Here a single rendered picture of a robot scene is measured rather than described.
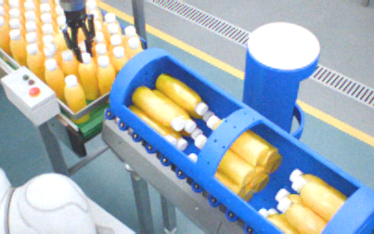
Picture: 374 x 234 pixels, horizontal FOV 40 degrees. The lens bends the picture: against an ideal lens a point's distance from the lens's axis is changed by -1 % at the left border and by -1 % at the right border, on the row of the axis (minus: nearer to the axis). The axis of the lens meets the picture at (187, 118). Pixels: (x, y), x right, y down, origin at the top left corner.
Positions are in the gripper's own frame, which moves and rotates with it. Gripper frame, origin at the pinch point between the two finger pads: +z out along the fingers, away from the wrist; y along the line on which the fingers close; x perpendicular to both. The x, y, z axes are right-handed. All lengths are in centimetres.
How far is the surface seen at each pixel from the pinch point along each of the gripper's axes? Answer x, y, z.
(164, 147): -53, -9, 2
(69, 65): 3.9, -5.1, 5.9
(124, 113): -33.6, -8.6, 1.1
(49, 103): -7.8, -21.6, 5.5
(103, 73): -8.3, 1.4, 6.5
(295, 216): -97, -2, -2
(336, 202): -104, 6, -7
